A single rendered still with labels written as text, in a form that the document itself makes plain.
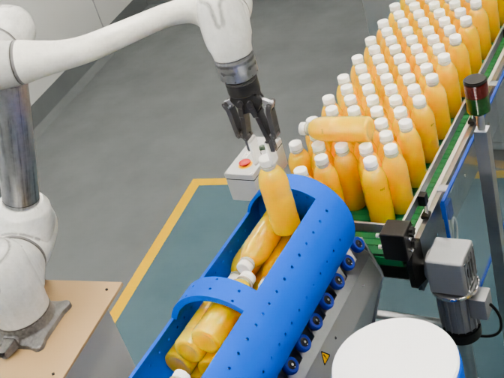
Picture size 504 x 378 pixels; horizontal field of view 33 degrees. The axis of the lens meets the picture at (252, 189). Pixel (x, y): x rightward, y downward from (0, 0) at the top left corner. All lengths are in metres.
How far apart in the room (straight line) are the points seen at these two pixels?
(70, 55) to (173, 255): 2.39
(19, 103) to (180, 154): 2.86
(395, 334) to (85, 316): 0.87
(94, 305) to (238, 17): 0.95
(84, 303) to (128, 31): 0.82
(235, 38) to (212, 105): 3.57
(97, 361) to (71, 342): 0.16
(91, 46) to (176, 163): 3.02
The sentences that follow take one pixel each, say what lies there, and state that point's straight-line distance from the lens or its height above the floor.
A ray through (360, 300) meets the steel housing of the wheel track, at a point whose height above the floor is 0.86.
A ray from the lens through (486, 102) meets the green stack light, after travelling 2.43.
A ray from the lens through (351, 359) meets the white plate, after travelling 1.96.
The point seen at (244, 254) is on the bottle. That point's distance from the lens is 2.15.
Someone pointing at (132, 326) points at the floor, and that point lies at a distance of 3.93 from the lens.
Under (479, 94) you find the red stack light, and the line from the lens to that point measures 2.41.
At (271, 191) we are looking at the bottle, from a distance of 2.08.
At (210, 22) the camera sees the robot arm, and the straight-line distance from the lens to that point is 1.86.
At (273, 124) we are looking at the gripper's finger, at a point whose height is 1.47.
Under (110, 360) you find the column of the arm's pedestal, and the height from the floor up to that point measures 0.82.
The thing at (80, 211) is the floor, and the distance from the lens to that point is 4.87.
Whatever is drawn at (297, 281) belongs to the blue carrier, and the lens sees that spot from 2.01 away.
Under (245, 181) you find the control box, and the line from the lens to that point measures 2.55.
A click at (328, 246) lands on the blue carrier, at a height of 1.13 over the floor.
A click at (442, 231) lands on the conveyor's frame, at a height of 0.79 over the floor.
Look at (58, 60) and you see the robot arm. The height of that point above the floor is 1.74.
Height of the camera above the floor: 2.43
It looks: 33 degrees down
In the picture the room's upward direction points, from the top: 18 degrees counter-clockwise
